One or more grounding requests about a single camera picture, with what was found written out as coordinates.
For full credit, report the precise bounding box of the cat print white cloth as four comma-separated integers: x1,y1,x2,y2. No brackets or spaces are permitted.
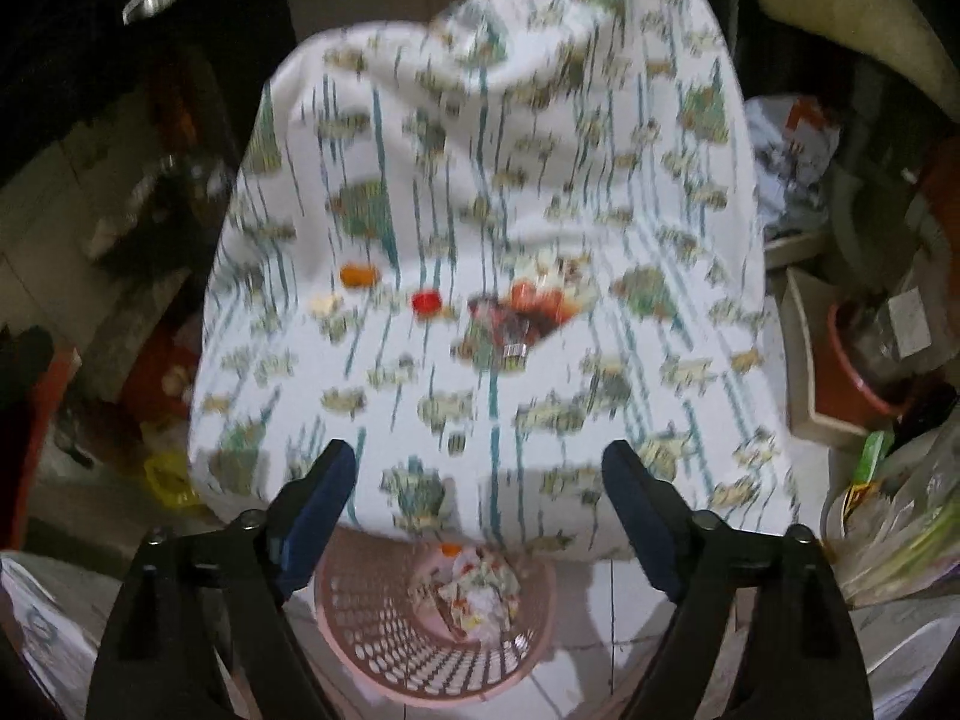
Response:
189,0,794,559

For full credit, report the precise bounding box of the white plastic bag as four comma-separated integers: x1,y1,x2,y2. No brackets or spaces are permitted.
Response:
745,94,841,241

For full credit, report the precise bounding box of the red foil wrapper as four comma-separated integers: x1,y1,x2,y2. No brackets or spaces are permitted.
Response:
459,294,558,374

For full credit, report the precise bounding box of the terracotta flower pot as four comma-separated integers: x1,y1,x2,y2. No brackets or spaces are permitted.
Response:
814,301,923,431

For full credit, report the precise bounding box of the red bowl with eggs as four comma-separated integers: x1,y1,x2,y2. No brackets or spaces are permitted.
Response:
119,330,199,422

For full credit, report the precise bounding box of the orange peel piece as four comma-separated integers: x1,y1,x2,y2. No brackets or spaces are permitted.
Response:
338,263,381,289

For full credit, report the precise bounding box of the red snack wrapper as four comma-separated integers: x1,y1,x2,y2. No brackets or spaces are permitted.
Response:
506,259,599,327

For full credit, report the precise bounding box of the red bottle cap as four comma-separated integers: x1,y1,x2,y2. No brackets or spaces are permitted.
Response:
410,289,443,319

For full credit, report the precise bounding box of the yellow plastic bag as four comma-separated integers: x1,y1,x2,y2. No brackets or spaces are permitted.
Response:
143,445,202,511

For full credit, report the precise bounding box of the pink plastic trash basket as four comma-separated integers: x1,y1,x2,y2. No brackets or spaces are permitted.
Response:
314,528,556,709

